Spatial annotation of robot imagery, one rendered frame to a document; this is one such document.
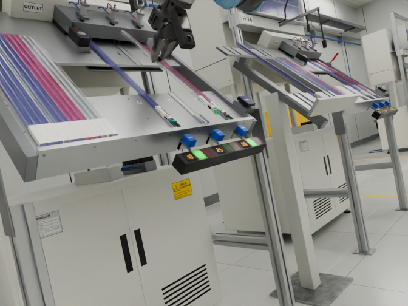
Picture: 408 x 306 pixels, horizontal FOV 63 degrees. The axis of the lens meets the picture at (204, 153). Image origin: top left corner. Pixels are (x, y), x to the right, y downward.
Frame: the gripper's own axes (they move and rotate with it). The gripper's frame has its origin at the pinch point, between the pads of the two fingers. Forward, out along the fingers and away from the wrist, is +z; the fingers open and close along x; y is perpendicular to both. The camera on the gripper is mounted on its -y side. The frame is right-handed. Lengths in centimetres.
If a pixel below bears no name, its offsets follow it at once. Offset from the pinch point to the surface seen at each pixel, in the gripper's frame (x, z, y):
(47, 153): 46, -1, -30
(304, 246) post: -48, 36, -69
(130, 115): 20.3, 2.3, -19.8
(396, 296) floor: -56, 23, -101
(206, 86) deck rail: -19.0, 4.5, -7.6
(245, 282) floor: -46, 74, -66
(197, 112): -2.1, 2.0, -21.4
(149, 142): 21.7, 0.6, -30.6
